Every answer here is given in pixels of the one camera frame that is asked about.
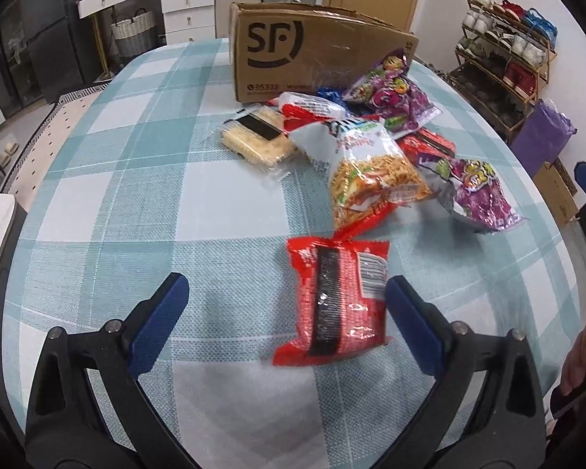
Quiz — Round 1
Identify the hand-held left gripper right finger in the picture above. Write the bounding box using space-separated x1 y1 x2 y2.
385 275 550 469

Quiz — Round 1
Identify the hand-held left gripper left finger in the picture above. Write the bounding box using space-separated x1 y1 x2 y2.
25 272 191 469

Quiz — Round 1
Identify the red noodle packet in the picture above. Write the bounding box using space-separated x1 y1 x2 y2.
272 235 391 367

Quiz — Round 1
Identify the purple candy packet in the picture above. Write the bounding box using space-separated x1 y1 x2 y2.
343 49 443 138
416 154 525 233

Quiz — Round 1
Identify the white orange noodle snack packet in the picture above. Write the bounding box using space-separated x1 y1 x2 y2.
286 120 435 242

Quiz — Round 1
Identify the dark red snack packet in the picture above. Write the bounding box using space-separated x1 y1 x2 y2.
395 127 457 164

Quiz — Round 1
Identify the clear cracker packet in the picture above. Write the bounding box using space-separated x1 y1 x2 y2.
220 105 298 177

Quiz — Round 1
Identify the red white snack packet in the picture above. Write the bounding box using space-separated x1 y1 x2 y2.
276 90 347 132

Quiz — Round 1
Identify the brown cardboard box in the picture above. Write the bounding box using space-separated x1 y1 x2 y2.
229 2 419 103

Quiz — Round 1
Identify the person's right hand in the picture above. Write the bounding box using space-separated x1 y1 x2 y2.
559 303 586 399

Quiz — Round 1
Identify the small brown carton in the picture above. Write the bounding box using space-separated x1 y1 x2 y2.
532 161 581 228

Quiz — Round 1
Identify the purple bag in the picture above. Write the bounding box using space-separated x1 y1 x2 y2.
510 99 578 177

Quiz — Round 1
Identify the wooden shoe rack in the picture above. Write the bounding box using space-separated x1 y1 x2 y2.
447 0 560 145

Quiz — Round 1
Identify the teal checked tablecloth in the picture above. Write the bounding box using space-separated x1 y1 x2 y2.
0 39 586 469

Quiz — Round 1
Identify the dotted beige rug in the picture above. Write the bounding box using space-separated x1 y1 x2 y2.
0 85 103 193

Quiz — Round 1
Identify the blue snack packet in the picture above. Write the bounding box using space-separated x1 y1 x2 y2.
317 85 352 108

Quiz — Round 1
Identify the woven laundry basket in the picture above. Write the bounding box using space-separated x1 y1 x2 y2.
110 7 157 59

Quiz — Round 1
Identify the black fridge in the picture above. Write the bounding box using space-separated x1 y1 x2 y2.
27 0 103 103

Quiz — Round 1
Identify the dark glass cabinet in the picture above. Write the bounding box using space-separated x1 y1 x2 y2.
0 0 45 125

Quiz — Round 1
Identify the white drawer cabinet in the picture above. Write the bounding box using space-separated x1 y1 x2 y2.
159 0 216 45

